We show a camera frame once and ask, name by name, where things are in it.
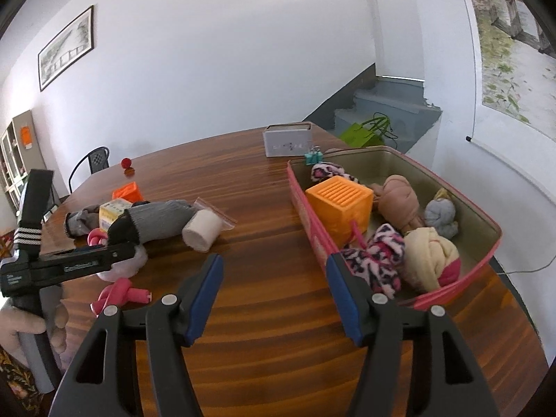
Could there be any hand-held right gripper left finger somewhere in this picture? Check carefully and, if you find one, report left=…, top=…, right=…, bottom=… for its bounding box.
left=49, top=253, right=225, bottom=417

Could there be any orange duck cube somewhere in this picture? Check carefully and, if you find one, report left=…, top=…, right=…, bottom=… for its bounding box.
left=305, top=176, right=375, bottom=248

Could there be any framed wall picture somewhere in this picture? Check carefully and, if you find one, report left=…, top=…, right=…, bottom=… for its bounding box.
left=38, top=5, right=95, bottom=92

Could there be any wooden desktop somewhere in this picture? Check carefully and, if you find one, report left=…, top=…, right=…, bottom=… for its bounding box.
left=41, top=122, right=539, bottom=417

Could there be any white sock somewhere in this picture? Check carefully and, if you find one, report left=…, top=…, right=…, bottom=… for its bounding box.
left=181, top=197, right=238, bottom=253

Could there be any grey knotted sock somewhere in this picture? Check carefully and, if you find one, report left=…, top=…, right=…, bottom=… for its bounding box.
left=423, top=189, right=460, bottom=239

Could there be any cream and pink sock ball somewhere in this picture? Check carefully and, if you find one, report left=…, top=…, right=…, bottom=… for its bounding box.
left=402, top=227, right=462, bottom=293

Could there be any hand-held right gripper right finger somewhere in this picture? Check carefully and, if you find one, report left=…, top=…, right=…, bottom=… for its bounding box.
left=326, top=253, right=500, bottom=417

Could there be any grey sock with dark cuff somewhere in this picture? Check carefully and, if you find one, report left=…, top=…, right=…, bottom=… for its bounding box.
left=64, top=205, right=105, bottom=239

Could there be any pink tin box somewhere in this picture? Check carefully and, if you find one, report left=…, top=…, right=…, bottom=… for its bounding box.
left=287, top=145, right=504, bottom=311

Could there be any grey staircase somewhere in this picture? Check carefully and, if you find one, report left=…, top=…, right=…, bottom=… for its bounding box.
left=304, top=63, right=444, bottom=157

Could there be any yellow box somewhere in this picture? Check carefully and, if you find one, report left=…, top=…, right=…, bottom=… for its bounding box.
left=99, top=198, right=133, bottom=233

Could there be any small orange cube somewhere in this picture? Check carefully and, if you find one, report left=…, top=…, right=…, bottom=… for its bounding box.
left=112, top=181, right=144, bottom=204

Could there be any grey glass-door cabinet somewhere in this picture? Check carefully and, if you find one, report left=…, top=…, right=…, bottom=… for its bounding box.
left=0, top=110, right=44, bottom=209

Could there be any grey and black sock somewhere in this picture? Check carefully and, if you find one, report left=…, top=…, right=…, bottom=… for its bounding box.
left=105, top=199, right=199, bottom=245

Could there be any white tissue box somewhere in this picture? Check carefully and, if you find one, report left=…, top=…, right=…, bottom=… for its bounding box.
left=262, top=122, right=313, bottom=158

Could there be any beige knotted stocking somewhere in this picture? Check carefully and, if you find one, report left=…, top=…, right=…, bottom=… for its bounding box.
left=370, top=174, right=426, bottom=235

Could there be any pale fluffy sock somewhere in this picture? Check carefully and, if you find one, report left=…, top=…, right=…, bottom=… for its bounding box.
left=96, top=243, right=149, bottom=281

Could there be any green bag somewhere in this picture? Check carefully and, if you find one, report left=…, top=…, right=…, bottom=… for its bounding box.
left=339, top=113, right=398, bottom=149

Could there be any floral patterned clothing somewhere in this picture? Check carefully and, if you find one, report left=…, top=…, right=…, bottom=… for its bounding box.
left=0, top=347, right=48, bottom=417

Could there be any person's left hand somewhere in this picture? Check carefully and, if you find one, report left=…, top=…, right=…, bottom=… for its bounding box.
left=0, top=302, right=72, bottom=372

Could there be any black metal chair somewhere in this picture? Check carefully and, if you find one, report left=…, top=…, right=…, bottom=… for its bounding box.
left=68, top=146, right=110, bottom=194

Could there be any wall scroll painting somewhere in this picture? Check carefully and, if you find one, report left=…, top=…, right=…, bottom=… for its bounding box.
left=452, top=0, right=556, bottom=192

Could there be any pink leopard print sock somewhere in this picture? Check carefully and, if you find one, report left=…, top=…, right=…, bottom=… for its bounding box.
left=340, top=223, right=407, bottom=300
left=310, top=162, right=361, bottom=185

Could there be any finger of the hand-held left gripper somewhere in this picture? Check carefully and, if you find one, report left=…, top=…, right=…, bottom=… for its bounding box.
left=102, top=243, right=136, bottom=270

